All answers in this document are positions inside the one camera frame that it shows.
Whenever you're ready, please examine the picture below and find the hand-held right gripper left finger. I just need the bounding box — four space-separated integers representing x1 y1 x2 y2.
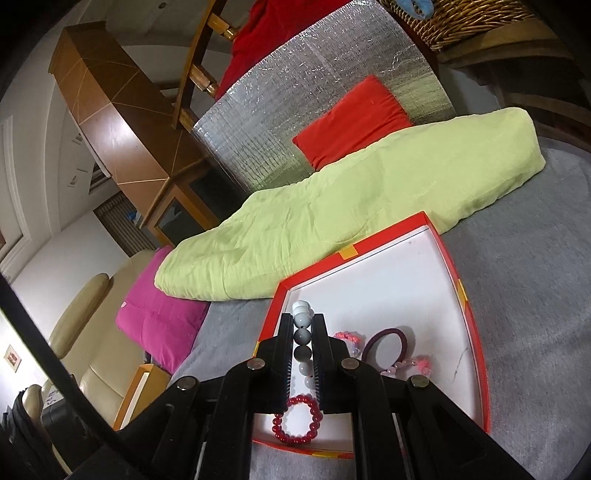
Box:
74 313 296 480

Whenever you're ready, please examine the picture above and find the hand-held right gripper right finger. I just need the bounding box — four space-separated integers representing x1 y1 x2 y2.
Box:
311 313 536 480

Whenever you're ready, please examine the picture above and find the grey and white bead bracelet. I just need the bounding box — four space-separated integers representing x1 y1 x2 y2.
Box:
291 299 319 393

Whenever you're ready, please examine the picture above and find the pink bead hair tie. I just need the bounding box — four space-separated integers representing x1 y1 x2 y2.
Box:
335 330 363 358

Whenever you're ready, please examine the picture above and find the red bead bracelet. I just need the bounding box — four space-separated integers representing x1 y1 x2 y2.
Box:
272 394 324 445

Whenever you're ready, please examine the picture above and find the dark hair tie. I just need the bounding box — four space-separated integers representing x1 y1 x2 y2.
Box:
361 327 414 370

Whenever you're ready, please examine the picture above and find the pale pink bead bracelet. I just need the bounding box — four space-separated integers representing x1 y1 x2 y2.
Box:
382 354 432 377

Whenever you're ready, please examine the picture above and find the red box with white inside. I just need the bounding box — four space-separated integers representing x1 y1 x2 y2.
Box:
252 211 491 462

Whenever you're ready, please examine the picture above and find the magenta pillow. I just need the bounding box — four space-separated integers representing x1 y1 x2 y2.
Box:
115 246 211 374

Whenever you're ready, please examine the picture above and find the light green blanket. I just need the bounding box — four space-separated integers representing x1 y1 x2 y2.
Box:
154 107 546 303

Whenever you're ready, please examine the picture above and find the beige sofa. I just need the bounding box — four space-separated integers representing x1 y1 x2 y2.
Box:
23 249 162 430

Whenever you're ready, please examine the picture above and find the dark radiator grille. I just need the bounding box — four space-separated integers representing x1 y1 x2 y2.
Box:
95 191 158 254

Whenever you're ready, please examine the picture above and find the red cushion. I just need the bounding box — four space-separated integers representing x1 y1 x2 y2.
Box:
292 75 413 171

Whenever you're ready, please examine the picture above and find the silver foil mat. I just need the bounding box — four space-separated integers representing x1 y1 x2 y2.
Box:
191 0 441 195

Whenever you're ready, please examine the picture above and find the wooden cabinet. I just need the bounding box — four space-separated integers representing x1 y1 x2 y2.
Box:
48 21 241 247

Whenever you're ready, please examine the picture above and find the red cloth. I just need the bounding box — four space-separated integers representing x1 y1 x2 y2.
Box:
217 0 356 97

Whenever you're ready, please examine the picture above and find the wicker basket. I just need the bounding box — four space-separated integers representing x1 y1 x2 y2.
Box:
379 0 541 51

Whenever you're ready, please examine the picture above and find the blue cloth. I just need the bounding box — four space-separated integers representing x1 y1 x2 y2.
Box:
399 0 437 19

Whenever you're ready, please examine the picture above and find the black cable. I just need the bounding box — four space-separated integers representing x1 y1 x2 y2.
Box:
0 272 139 480

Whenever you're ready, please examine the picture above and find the wooden chair frame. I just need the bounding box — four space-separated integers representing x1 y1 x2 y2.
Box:
171 0 259 132

